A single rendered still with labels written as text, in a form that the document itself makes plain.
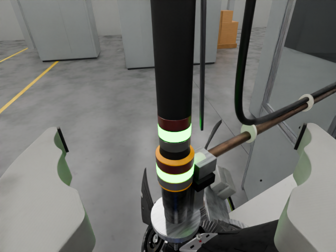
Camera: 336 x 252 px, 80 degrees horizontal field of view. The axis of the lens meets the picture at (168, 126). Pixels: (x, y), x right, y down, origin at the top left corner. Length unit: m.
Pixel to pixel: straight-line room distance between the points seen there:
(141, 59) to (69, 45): 2.73
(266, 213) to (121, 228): 1.53
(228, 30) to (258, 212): 7.99
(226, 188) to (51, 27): 7.36
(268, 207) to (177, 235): 0.47
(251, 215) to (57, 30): 7.43
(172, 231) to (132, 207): 1.86
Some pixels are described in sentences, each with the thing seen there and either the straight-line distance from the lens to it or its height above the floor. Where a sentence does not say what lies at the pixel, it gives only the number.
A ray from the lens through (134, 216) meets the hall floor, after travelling 2.09.
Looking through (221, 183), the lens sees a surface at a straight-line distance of 0.77.
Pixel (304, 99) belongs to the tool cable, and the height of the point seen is 1.56.
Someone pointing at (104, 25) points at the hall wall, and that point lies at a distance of 12.54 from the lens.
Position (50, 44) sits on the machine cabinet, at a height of 0.54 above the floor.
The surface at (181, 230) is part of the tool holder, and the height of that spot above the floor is 1.46.
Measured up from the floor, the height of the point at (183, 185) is 1.55.
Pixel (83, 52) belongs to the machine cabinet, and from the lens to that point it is 7.64.
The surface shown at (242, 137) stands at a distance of 0.31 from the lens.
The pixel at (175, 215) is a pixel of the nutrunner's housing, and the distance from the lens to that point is 0.29.
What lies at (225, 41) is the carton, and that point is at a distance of 8.54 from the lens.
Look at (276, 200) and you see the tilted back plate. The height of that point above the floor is 1.20.
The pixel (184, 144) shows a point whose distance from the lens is 0.20.
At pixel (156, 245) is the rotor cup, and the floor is 1.22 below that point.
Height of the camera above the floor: 1.72
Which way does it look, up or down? 33 degrees down
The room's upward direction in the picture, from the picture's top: 2 degrees counter-clockwise
